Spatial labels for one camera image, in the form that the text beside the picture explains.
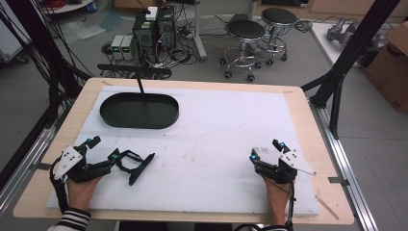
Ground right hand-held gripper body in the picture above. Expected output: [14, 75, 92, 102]
[254, 147, 318, 186]

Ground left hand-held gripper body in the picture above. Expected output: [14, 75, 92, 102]
[47, 144, 114, 185]

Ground black sunglasses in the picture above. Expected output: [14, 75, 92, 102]
[115, 149, 156, 187]

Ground black oval tray with stand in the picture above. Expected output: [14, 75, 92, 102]
[96, 63, 180, 130]

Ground person's right hand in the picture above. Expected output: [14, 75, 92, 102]
[262, 175, 293, 213]

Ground person's left hand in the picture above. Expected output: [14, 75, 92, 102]
[65, 175, 103, 214]

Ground white foam mat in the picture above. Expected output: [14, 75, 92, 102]
[46, 85, 320, 218]

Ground thin wooden stick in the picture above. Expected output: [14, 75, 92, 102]
[314, 194, 341, 222]

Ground grey power supply unit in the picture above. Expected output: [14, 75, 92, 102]
[110, 34, 125, 61]
[120, 35, 138, 61]

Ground white platform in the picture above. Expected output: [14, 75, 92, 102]
[309, 21, 391, 69]

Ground clear plastic sheet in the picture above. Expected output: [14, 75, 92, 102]
[59, 11, 125, 43]

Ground black computer tower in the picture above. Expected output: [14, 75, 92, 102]
[132, 11, 160, 64]
[156, 5, 178, 53]

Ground black round stool with castors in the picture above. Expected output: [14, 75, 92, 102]
[259, 7, 299, 67]
[218, 18, 268, 83]

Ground grey cabinet on castors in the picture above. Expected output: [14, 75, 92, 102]
[0, 18, 32, 64]

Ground brown cardboard box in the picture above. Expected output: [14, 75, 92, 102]
[363, 21, 408, 113]

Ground grey machine part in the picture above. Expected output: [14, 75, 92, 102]
[325, 16, 388, 50]

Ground white round table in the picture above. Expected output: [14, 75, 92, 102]
[39, 0, 96, 15]

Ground grey metal table leg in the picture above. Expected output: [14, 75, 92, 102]
[191, 0, 209, 63]

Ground small white box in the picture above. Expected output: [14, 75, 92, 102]
[144, 6, 159, 22]

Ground right hand-held gripper cable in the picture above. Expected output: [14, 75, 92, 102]
[286, 179, 296, 231]

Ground hand-held gripper cable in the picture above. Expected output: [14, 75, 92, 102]
[48, 156, 70, 216]
[286, 179, 296, 231]

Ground left hand-held gripper cable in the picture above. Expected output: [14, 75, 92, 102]
[48, 156, 70, 216]

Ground aluminium rail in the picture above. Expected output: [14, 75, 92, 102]
[0, 125, 56, 214]
[308, 98, 380, 231]

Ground black frame post with cables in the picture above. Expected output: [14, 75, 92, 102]
[0, 0, 94, 130]

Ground black metal frame post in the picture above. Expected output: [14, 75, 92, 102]
[300, 0, 402, 141]

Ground tangle of black cables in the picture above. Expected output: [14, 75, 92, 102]
[140, 6, 201, 71]

